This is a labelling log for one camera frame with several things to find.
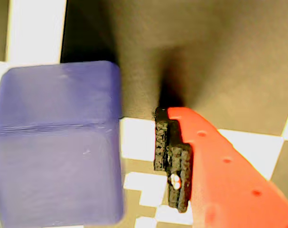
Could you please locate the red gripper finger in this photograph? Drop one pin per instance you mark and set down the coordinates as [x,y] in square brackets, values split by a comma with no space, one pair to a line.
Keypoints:
[217,178]

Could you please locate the blue cube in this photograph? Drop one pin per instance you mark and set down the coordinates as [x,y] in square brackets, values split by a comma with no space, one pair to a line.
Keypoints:
[58,142]

